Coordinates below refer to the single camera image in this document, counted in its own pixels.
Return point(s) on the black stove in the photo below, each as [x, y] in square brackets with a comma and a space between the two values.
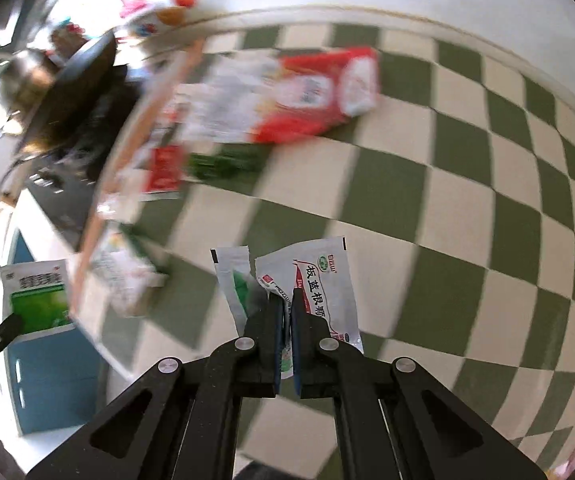
[65, 200]

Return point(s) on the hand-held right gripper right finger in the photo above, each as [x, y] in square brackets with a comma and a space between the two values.
[298, 325]

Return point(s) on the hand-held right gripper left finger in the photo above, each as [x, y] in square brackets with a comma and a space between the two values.
[273, 325]

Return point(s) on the crumpled green white wrapper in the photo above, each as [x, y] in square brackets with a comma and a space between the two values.
[125, 275]

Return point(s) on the steel pot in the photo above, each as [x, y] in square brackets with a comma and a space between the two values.
[15, 87]

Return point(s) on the red and white snack bag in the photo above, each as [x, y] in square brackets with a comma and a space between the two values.
[317, 92]

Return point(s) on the white printed plastic bag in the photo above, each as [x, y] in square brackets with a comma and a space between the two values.
[227, 100]

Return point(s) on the black wok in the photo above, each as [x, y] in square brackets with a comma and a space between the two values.
[75, 80]

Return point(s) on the torn white sachet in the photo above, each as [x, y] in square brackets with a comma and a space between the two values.
[317, 280]

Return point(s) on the blue waste bin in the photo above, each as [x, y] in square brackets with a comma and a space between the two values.
[50, 380]

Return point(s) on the dark green wrapper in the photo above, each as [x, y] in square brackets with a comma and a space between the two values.
[225, 164]

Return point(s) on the small red packet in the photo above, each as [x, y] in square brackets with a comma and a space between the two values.
[165, 167]

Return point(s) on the green white checkered tablecloth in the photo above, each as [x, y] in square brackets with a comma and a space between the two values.
[442, 200]

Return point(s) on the green white box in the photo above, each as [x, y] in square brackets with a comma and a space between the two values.
[35, 295]

